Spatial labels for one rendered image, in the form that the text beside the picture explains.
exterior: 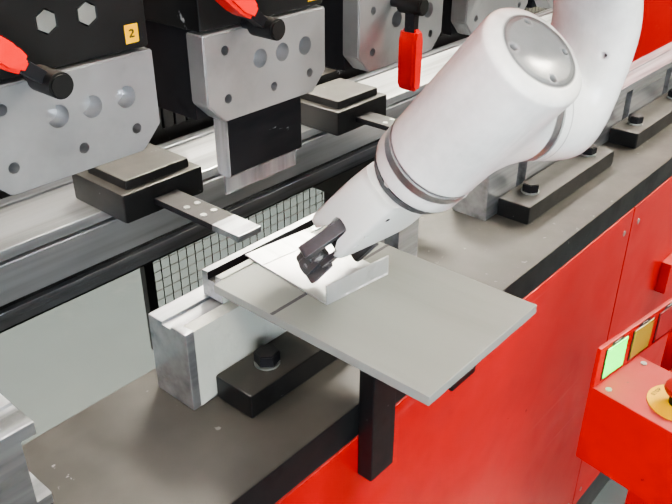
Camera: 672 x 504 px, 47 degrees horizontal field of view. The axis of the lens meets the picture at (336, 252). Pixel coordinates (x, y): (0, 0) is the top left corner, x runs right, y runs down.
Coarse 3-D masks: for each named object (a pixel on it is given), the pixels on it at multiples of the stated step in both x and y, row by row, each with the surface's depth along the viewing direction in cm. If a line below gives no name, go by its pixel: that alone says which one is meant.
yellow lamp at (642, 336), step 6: (648, 324) 101; (636, 330) 99; (642, 330) 100; (648, 330) 102; (636, 336) 100; (642, 336) 101; (648, 336) 103; (636, 342) 101; (642, 342) 102; (648, 342) 104; (636, 348) 102; (642, 348) 103; (630, 354) 101
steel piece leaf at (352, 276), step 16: (288, 256) 82; (288, 272) 79; (336, 272) 79; (352, 272) 75; (368, 272) 77; (384, 272) 79; (304, 288) 76; (320, 288) 76; (336, 288) 74; (352, 288) 76
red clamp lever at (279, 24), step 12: (216, 0) 60; (228, 0) 59; (240, 0) 60; (252, 0) 61; (240, 12) 61; (252, 12) 61; (252, 24) 64; (264, 24) 63; (276, 24) 63; (264, 36) 64; (276, 36) 64
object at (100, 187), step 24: (96, 168) 94; (120, 168) 94; (144, 168) 94; (168, 168) 95; (192, 168) 97; (96, 192) 94; (120, 192) 91; (144, 192) 92; (168, 192) 95; (192, 192) 98; (120, 216) 92; (144, 216) 94; (192, 216) 90; (216, 216) 90; (240, 240) 86
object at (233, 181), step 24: (216, 120) 74; (240, 120) 74; (264, 120) 76; (288, 120) 79; (216, 144) 75; (240, 144) 75; (264, 144) 78; (288, 144) 80; (240, 168) 76; (264, 168) 80
